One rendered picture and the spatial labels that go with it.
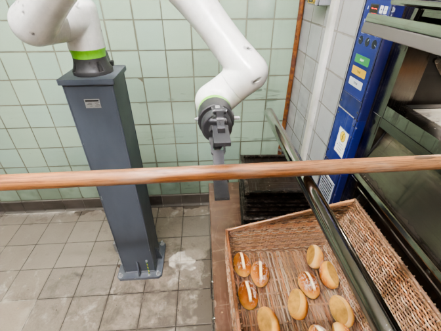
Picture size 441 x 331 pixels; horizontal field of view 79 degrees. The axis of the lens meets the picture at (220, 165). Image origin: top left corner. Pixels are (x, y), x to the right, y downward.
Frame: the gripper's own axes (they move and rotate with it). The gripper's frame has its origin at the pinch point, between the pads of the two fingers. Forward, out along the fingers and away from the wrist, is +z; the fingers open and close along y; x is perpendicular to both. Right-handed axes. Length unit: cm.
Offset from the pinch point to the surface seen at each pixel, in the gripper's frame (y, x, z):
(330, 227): 2.5, -16.2, 13.5
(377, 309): 2.4, -16.4, 26.4
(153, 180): 0.7, 12.8, 1.7
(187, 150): 70, 16, -123
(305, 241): 56, -36, -27
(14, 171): 82, 140, -123
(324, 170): 0.2, -19.5, 1.5
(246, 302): 57, -9, -5
